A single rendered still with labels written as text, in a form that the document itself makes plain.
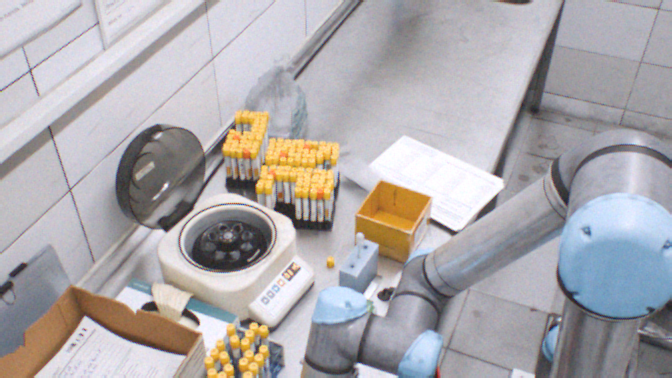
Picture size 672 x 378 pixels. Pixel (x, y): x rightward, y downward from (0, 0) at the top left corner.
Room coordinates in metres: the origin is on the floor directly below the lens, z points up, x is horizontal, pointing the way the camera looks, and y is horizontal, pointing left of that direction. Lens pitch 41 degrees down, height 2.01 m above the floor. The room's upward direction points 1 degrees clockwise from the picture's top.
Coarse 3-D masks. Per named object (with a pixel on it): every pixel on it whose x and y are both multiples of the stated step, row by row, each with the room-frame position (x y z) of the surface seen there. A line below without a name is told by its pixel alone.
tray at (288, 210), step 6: (276, 198) 1.23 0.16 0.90; (276, 204) 1.21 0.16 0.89; (282, 204) 1.21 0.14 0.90; (288, 204) 1.21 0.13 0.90; (294, 204) 1.21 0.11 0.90; (276, 210) 1.19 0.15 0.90; (282, 210) 1.19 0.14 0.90; (288, 210) 1.19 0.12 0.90; (294, 210) 1.19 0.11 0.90; (288, 216) 1.17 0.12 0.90; (294, 216) 1.17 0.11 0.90; (324, 216) 1.17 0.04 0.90; (330, 216) 1.17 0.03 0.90; (294, 222) 1.16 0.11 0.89; (300, 222) 1.15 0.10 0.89; (306, 222) 1.15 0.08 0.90; (312, 222) 1.15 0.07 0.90; (318, 222) 1.15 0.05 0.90; (324, 222) 1.15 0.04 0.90; (330, 222) 1.15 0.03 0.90; (294, 228) 1.15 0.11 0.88; (300, 228) 1.15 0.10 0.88; (306, 228) 1.15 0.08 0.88; (312, 228) 1.15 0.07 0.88; (318, 228) 1.15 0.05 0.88; (324, 228) 1.15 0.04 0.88; (330, 228) 1.15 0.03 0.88
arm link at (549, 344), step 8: (552, 336) 0.67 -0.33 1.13; (544, 344) 0.67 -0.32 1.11; (552, 344) 0.65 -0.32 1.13; (544, 352) 0.65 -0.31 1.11; (552, 352) 0.63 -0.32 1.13; (544, 360) 0.64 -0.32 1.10; (552, 360) 0.63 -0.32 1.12; (544, 368) 0.63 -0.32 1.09; (536, 376) 0.66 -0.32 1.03; (544, 376) 0.62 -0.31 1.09
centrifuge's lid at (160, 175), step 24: (144, 144) 1.06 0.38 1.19; (168, 144) 1.16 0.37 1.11; (192, 144) 1.18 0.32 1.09; (120, 168) 1.03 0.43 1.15; (144, 168) 1.11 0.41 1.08; (168, 168) 1.15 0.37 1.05; (192, 168) 1.17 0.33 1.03; (120, 192) 1.00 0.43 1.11; (144, 192) 1.09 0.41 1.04; (168, 192) 1.12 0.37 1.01; (192, 192) 1.13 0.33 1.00; (144, 216) 1.05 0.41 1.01; (168, 216) 1.07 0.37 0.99
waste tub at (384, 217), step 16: (384, 192) 1.20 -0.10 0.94; (400, 192) 1.19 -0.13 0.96; (416, 192) 1.17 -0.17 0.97; (368, 208) 1.15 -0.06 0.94; (384, 208) 1.20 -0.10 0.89; (400, 208) 1.19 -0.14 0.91; (416, 208) 1.17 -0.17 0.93; (368, 224) 1.08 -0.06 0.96; (384, 224) 1.07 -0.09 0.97; (400, 224) 1.16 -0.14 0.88; (416, 224) 1.07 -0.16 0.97; (368, 240) 1.08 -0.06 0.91; (384, 240) 1.07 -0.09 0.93; (400, 240) 1.05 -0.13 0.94; (416, 240) 1.08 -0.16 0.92; (384, 256) 1.06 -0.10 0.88; (400, 256) 1.05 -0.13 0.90
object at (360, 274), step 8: (368, 248) 0.99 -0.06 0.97; (376, 248) 1.00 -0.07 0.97; (352, 256) 0.97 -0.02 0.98; (368, 256) 0.97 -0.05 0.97; (376, 256) 1.00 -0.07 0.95; (344, 264) 0.95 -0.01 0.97; (352, 264) 0.95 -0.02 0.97; (360, 264) 0.95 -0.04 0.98; (368, 264) 0.97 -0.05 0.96; (376, 264) 1.00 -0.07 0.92; (344, 272) 0.93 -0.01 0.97; (352, 272) 0.93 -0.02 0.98; (360, 272) 0.93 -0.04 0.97; (368, 272) 0.97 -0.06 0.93; (376, 272) 1.00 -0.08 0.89; (344, 280) 0.93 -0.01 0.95; (352, 280) 0.92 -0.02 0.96; (360, 280) 0.93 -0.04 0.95; (368, 280) 0.97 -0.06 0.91; (376, 280) 0.99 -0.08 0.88; (352, 288) 0.92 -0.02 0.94; (360, 288) 0.94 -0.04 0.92; (368, 288) 0.97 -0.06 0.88; (376, 288) 0.97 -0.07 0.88; (368, 296) 0.94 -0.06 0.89
